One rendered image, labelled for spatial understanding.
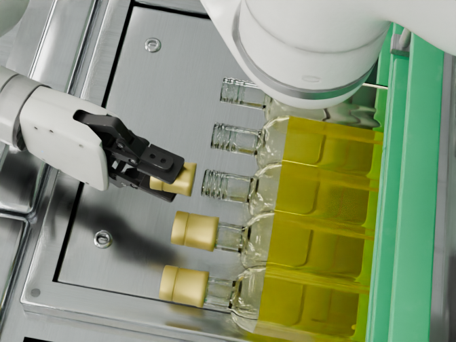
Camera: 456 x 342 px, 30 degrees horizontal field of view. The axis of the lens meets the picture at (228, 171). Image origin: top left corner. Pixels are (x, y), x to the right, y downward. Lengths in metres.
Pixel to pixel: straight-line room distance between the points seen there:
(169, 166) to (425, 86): 0.26
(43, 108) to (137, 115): 0.22
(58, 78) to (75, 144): 0.26
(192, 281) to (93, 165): 0.16
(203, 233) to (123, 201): 0.20
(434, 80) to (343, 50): 0.33
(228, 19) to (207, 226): 0.31
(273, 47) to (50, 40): 0.66
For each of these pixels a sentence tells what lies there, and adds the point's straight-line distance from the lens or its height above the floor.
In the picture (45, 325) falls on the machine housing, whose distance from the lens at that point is 0.99.
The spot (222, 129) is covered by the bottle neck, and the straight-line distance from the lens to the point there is 0.90.
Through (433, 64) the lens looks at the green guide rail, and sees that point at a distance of 0.84.
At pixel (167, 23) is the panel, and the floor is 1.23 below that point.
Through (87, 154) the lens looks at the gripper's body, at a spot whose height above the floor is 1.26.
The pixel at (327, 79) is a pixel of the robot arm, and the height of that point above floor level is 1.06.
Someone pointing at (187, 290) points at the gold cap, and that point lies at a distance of 0.82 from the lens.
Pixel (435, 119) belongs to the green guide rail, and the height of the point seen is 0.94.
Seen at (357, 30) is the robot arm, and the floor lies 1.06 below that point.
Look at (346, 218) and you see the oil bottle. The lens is 0.86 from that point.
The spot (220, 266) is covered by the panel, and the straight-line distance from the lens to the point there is 0.99.
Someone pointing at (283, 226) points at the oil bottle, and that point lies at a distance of 0.84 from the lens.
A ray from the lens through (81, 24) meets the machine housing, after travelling 1.16.
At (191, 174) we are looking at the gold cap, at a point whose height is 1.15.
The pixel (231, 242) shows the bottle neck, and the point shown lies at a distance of 0.85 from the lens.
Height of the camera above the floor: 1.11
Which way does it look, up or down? 1 degrees up
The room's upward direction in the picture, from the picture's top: 80 degrees counter-clockwise
